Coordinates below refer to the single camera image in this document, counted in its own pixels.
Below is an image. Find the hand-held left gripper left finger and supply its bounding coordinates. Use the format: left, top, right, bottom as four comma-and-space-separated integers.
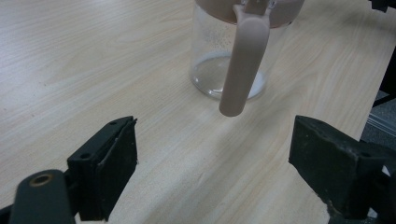
66, 116, 138, 222

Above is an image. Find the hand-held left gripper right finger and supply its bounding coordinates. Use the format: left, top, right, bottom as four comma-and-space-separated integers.
288, 115, 389, 220

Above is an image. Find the clear jar with pink lid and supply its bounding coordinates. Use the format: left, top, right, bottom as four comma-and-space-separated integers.
190, 0, 306, 118

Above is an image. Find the black stand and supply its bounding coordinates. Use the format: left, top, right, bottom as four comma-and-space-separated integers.
372, 46, 396, 108

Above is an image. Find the metal floor rail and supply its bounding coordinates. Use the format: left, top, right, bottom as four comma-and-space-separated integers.
367, 111, 396, 138

